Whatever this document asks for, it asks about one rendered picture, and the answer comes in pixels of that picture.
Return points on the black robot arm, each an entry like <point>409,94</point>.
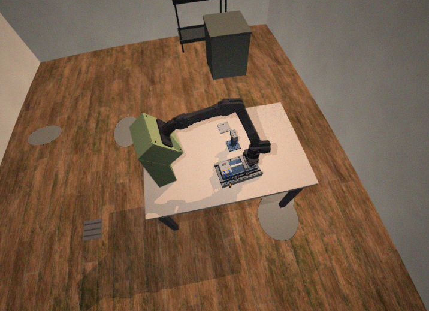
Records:
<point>184,120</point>

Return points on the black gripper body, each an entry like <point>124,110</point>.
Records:
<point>250,158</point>

